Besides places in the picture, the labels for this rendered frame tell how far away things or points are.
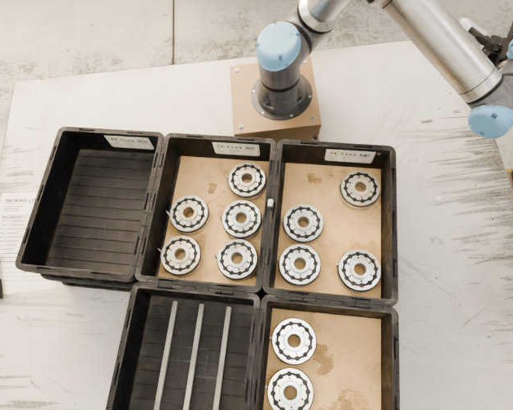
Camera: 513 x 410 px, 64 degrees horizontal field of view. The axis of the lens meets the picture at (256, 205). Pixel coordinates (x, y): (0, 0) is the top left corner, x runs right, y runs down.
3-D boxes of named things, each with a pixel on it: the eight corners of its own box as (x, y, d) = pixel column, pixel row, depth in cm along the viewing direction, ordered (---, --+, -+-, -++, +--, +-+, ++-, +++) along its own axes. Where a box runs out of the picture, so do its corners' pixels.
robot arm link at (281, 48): (250, 77, 118) (244, 42, 106) (278, 47, 121) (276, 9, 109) (284, 96, 114) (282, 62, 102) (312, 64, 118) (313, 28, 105)
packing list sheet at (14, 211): (-4, 194, 132) (-5, 193, 132) (67, 187, 131) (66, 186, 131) (-22, 297, 120) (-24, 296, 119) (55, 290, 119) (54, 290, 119)
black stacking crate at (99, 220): (80, 147, 123) (60, 127, 113) (175, 154, 120) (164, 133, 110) (41, 278, 109) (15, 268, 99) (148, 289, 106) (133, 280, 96)
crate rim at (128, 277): (63, 130, 115) (59, 125, 112) (167, 137, 111) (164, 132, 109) (18, 271, 100) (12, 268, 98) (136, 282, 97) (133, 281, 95)
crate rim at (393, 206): (277, 143, 108) (277, 138, 106) (393, 150, 105) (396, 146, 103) (261, 294, 94) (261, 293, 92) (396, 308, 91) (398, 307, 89)
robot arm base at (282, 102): (254, 80, 130) (250, 57, 121) (301, 71, 129) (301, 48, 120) (260, 119, 124) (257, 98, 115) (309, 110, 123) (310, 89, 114)
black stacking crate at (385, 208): (278, 160, 117) (278, 140, 107) (384, 167, 114) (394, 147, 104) (265, 300, 103) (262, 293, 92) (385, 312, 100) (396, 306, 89)
